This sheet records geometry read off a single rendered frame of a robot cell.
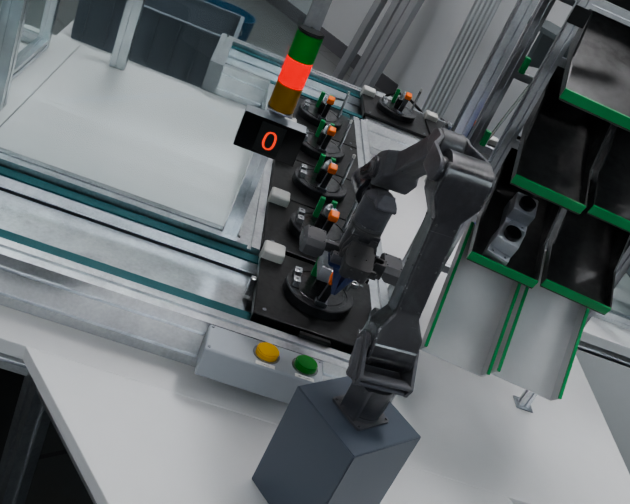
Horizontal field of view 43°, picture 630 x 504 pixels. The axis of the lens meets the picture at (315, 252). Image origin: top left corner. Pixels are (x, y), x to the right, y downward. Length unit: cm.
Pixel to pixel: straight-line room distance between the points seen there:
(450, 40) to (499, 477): 466
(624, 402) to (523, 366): 90
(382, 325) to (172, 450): 40
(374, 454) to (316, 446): 8
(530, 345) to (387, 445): 55
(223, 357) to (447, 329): 45
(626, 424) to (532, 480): 94
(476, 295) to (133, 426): 69
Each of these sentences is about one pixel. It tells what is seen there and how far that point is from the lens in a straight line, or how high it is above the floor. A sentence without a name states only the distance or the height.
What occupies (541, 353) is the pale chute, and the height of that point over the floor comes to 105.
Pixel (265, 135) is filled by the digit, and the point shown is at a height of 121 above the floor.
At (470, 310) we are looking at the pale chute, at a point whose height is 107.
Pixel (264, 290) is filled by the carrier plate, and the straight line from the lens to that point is 151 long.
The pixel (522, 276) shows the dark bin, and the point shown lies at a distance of 146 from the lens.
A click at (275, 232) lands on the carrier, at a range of 171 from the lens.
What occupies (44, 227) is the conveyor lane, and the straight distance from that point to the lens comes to 158.
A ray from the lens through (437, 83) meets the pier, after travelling 603.
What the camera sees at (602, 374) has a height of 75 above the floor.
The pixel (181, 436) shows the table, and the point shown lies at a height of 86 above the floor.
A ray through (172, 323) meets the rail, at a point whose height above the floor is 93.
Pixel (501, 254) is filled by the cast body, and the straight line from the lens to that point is 145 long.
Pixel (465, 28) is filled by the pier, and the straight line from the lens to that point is 595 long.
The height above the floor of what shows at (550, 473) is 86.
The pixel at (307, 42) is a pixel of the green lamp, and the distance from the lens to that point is 145.
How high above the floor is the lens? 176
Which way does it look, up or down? 27 degrees down
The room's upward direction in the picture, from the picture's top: 25 degrees clockwise
